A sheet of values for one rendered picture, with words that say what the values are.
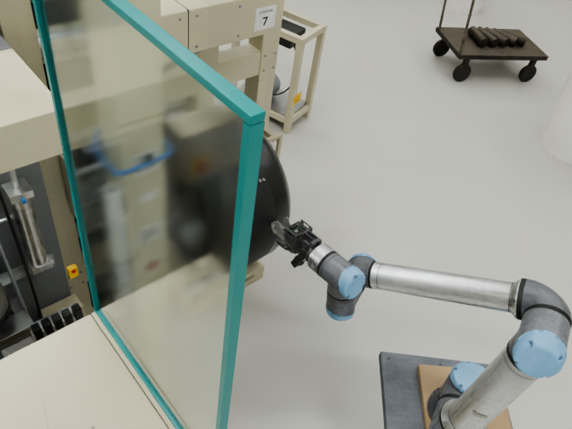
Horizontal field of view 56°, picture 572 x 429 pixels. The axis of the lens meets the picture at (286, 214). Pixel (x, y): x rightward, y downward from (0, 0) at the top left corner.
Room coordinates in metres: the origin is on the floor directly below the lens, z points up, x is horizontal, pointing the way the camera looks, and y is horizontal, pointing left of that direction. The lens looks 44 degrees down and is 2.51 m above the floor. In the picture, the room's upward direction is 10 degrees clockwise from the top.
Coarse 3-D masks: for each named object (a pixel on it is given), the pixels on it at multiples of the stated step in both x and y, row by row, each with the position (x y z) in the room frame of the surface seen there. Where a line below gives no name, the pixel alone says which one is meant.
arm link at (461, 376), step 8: (456, 368) 1.07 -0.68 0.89; (464, 368) 1.07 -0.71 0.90; (472, 368) 1.08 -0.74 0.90; (480, 368) 1.08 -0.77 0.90; (448, 376) 1.07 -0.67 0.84; (456, 376) 1.03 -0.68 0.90; (464, 376) 1.04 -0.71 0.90; (472, 376) 1.04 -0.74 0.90; (448, 384) 1.03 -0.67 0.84; (456, 384) 1.00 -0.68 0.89; (464, 384) 1.01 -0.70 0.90; (440, 392) 1.05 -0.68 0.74; (448, 392) 0.99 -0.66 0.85; (456, 392) 0.99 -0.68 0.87
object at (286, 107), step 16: (288, 16) 3.92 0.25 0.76; (304, 16) 3.90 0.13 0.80; (288, 32) 3.59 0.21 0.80; (304, 32) 3.80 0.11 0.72; (320, 32) 3.75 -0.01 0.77; (288, 48) 3.65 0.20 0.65; (304, 48) 3.55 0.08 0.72; (320, 48) 3.79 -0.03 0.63; (272, 96) 3.80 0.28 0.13; (288, 96) 3.54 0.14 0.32; (272, 112) 3.59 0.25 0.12; (288, 112) 3.53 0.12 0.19; (304, 112) 3.72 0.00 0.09; (288, 128) 3.52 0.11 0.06
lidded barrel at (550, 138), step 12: (564, 84) 4.15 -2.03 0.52; (564, 96) 4.03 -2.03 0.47; (564, 108) 3.97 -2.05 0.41; (552, 120) 4.04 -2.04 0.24; (564, 120) 3.92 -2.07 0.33; (552, 132) 3.97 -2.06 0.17; (564, 132) 3.89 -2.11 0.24; (552, 144) 3.92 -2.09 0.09; (564, 144) 3.86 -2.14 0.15; (564, 156) 3.83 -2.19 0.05
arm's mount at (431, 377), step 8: (424, 368) 1.22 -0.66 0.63; (432, 368) 1.22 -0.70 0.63; (440, 368) 1.23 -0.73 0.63; (448, 368) 1.23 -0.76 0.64; (424, 376) 1.18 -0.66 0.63; (432, 376) 1.18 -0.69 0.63; (440, 376) 1.19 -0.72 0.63; (424, 384) 1.14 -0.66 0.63; (432, 384) 1.15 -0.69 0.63; (440, 384) 1.15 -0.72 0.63; (424, 392) 1.11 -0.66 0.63; (424, 400) 1.08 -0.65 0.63; (424, 408) 1.05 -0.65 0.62; (424, 416) 1.02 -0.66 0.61; (504, 416) 1.06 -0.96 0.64; (496, 424) 1.02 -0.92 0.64; (504, 424) 1.03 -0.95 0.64
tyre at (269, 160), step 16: (272, 160) 1.39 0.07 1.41; (272, 176) 1.34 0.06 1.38; (256, 192) 1.27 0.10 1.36; (272, 192) 1.30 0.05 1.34; (288, 192) 1.36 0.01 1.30; (256, 208) 1.24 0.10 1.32; (272, 208) 1.28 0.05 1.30; (288, 208) 1.33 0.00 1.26; (256, 224) 1.22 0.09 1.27; (256, 240) 1.21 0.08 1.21; (272, 240) 1.26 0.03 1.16; (256, 256) 1.23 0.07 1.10
